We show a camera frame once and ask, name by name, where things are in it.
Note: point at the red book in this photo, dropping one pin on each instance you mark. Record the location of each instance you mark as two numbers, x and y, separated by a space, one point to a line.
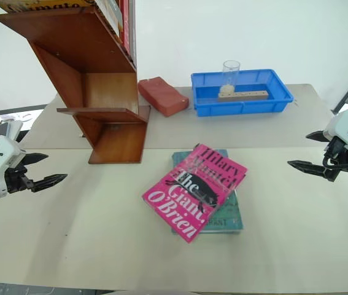
125 24

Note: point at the cream white book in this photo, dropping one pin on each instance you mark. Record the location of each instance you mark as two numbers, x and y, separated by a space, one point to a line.
112 15

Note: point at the red brick block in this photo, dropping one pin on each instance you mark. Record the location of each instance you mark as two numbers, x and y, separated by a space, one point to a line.
161 95

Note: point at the grey background equipment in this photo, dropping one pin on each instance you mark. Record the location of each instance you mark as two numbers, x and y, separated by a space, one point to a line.
5 129

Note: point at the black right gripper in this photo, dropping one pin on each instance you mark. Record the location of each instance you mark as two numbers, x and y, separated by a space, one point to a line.
336 159

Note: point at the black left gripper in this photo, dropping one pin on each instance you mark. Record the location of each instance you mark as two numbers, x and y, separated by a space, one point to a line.
17 179

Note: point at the blue plastic bin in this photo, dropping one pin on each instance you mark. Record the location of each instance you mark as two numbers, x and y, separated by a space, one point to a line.
241 106

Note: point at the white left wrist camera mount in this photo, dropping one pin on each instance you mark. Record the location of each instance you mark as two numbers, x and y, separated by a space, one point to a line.
0 153

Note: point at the teal hardcover book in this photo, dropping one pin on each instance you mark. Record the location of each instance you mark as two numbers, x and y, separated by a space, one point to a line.
230 215

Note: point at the brown wooden bookshelf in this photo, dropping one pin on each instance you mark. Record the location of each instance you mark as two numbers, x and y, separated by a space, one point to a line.
81 52

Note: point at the wooden block with holes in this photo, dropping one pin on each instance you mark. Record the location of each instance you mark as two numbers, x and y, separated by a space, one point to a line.
247 95

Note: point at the grey spined book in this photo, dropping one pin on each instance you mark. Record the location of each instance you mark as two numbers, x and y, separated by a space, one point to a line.
132 30

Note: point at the white lumpy clump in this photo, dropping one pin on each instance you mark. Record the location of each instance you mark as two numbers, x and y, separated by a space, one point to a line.
226 89

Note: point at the clear glass cup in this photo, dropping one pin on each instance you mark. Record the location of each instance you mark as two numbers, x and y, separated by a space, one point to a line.
231 73

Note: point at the pink paperback book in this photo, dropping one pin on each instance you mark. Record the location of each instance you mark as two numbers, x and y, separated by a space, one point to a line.
192 193

